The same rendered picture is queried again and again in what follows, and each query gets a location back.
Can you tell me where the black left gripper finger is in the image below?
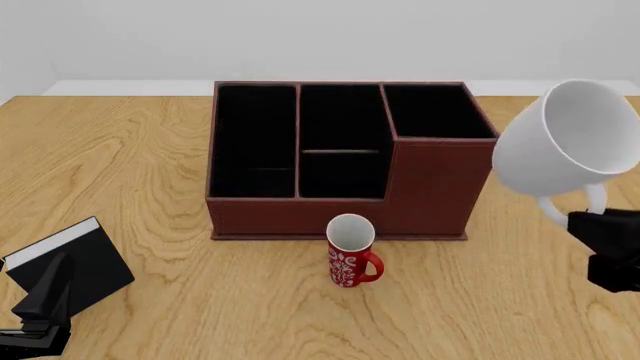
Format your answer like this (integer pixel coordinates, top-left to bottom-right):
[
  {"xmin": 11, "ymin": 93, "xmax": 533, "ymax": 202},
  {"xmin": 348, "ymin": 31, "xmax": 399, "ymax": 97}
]
[{"xmin": 11, "ymin": 251, "xmax": 76, "ymax": 322}]

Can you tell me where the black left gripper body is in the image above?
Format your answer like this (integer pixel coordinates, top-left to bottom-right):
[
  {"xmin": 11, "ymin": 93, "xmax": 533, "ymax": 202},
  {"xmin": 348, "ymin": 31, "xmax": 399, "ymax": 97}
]
[{"xmin": 0, "ymin": 317, "xmax": 72, "ymax": 358}]

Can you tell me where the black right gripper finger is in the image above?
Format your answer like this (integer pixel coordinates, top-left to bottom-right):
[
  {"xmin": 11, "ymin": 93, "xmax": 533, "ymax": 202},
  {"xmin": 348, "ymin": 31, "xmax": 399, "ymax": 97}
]
[{"xmin": 567, "ymin": 207, "xmax": 640, "ymax": 261}]

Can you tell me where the black book with white pages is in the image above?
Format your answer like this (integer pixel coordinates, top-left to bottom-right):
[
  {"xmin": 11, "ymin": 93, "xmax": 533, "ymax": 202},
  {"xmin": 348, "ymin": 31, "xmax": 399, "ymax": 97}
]
[{"xmin": 1, "ymin": 216, "xmax": 137, "ymax": 321}]

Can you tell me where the red-brown desk caddy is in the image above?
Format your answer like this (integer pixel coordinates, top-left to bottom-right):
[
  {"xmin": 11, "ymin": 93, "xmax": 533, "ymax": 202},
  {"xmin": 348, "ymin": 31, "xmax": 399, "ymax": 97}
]
[{"xmin": 205, "ymin": 80, "xmax": 502, "ymax": 242}]

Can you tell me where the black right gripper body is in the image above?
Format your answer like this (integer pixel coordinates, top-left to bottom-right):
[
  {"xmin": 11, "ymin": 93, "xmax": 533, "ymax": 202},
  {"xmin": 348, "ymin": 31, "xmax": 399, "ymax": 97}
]
[{"xmin": 587, "ymin": 254, "xmax": 640, "ymax": 294}]

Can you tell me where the white mug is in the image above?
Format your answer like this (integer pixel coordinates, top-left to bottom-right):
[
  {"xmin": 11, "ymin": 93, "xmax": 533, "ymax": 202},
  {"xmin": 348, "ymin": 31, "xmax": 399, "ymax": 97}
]
[{"xmin": 491, "ymin": 78, "xmax": 640, "ymax": 228}]

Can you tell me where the red patterned mug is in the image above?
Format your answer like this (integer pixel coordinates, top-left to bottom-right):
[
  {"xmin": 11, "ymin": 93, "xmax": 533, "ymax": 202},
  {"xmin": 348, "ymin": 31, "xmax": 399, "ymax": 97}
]
[{"xmin": 325, "ymin": 213, "xmax": 386, "ymax": 290}]

